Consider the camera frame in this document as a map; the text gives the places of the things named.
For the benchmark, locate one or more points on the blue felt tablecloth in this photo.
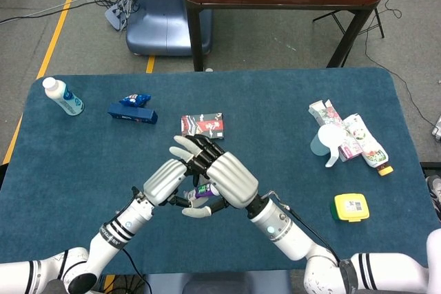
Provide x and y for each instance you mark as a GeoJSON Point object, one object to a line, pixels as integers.
{"type": "Point", "coordinates": [275, 128]}

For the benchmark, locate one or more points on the small pink white box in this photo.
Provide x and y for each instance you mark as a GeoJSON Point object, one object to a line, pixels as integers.
{"type": "Point", "coordinates": [349, 152]}

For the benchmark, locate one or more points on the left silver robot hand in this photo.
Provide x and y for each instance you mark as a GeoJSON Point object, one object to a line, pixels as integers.
{"type": "Point", "coordinates": [163, 182]}

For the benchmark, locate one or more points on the red black patterned box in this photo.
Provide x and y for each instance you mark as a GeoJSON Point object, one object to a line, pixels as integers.
{"type": "Point", "coordinates": [202, 123]}

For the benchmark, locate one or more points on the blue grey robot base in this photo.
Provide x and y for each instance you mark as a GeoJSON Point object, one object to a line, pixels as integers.
{"type": "Point", "coordinates": [220, 282]}

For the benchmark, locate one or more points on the yellow green lidded box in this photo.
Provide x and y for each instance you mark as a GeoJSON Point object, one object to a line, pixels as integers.
{"type": "Point", "coordinates": [349, 207]}

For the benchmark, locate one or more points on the dark blue box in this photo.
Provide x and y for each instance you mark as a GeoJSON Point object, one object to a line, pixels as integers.
{"type": "Point", "coordinates": [132, 114]}

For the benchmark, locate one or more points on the white bottle blue label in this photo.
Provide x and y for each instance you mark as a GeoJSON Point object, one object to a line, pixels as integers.
{"type": "Point", "coordinates": [65, 97]}

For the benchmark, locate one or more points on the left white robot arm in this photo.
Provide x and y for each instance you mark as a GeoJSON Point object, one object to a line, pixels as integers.
{"type": "Point", "coordinates": [113, 235]}

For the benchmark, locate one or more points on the white floral carton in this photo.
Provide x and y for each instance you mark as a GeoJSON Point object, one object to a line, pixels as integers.
{"type": "Point", "coordinates": [325, 112]}

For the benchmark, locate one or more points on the floral lotion tube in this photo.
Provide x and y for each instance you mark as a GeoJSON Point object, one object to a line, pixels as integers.
{"type": "Point", "coordinates": [365, 142]}

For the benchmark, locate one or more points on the grey power strip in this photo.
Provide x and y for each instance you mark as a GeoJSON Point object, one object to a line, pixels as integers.
{"type": "Point", "coordinates": [115, 15]}

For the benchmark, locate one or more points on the purple toothpaste tube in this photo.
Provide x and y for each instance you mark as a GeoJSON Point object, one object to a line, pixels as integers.
{"type": "Point", "coordinates": [203, 191]}

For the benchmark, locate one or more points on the blue machine base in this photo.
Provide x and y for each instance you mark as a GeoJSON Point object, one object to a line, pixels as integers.
{"type": "Point", "coordinates": [162, 15]}

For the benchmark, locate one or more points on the blue snack bag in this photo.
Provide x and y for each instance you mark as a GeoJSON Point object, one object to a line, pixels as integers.
{"type": "Point", "coordinates": [135, 100]}

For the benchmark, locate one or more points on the grey sneaker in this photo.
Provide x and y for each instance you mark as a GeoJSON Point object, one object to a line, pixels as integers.
{"type": "Point", "coordinates": [435, 190]}

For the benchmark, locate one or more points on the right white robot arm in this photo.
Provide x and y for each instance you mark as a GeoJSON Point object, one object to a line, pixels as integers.
{"type": "Point", "coordinates": [293, 239]}

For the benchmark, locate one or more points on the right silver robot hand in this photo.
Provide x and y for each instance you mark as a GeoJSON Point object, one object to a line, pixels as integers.
{"type": "Point", "coordinates": [232, 180]}

